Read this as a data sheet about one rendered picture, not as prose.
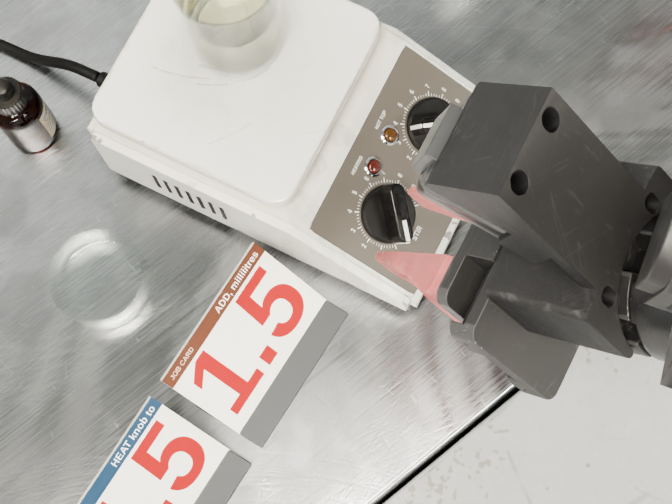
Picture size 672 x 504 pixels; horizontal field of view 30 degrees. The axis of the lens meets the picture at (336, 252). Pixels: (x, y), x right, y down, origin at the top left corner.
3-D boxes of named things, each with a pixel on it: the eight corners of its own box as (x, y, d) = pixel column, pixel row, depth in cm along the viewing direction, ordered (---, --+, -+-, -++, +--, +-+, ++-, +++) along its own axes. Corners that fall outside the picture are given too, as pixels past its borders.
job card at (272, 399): (348, 314, 72) (346, 298, 68) (262, 448, 70) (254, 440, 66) (259, 259, 73) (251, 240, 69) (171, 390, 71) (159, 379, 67)
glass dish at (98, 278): (49, 250, 73) (39, 240, 71) (141, 229, 73) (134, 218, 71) (65, 340, 72) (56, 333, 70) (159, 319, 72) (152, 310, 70)
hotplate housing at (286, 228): (509, 125, 74) (523, 72, 66) (412, 320, 71) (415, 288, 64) (180, -23, 77) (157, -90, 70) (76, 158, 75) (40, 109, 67)
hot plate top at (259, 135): (388, 23, 68) (388, 16, 67) (286, 215, 65) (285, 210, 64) (193, -63, 69) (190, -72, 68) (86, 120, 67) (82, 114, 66)
